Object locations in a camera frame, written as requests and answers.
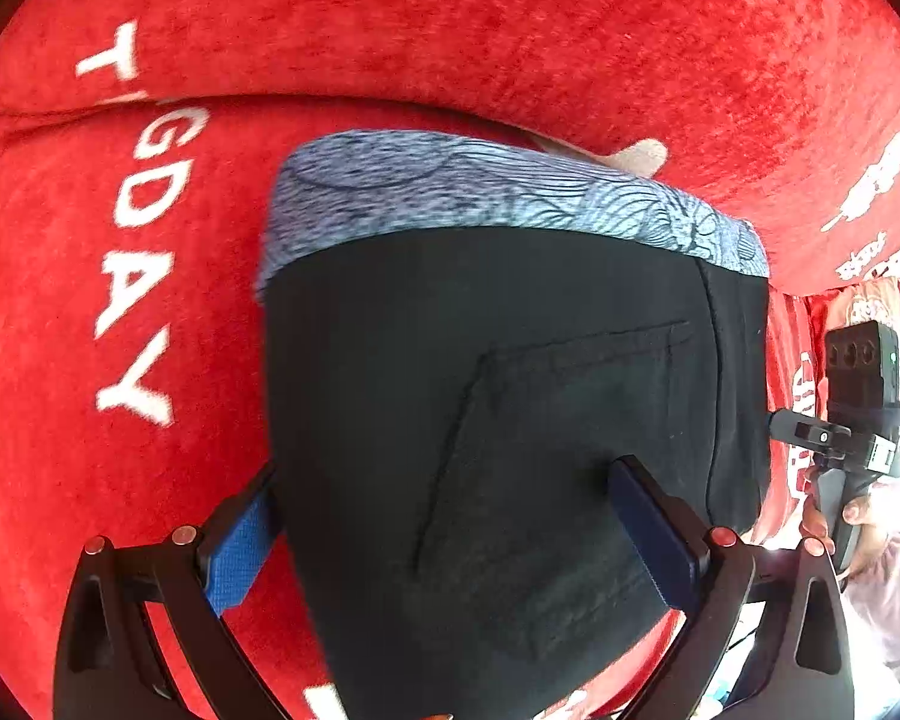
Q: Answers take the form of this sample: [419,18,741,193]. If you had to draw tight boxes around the red pillow white characters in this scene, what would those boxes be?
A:
[0,0,900,291]

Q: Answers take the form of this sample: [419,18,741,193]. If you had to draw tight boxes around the black pants blue waistband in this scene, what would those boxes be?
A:
[260,130,770,718]

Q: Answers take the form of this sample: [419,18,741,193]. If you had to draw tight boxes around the right hand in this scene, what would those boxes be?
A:
[798,492,891,582]

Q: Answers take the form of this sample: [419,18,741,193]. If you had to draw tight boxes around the pink sleeve right forearm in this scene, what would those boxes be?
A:
[845,535,900,682]

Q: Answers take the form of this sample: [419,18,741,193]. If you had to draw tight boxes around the red blanket white characters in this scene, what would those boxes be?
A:
[0,92,828,720]

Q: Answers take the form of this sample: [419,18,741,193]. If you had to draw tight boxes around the black camera box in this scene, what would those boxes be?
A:
[824,320,900,437]

